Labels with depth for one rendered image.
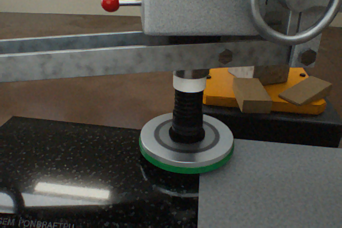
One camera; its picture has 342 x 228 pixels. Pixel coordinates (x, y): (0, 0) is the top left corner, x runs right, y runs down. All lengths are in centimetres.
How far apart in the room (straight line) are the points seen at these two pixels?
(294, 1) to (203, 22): 14
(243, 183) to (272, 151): 15
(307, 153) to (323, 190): 13
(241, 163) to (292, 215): 16
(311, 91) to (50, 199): 98
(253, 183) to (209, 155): 11
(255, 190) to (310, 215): 11
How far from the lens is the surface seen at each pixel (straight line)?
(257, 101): 105
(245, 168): 70
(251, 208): 61
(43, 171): 71
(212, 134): 71
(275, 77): 132
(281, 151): 78
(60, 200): 63
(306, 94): 123
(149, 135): 69
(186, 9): 48
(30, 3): 765
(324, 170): 76
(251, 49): 59
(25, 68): 58
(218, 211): 59
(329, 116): 125
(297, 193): 67
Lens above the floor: 127
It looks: 27 degrees down
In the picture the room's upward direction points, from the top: 1 degrees clockwise
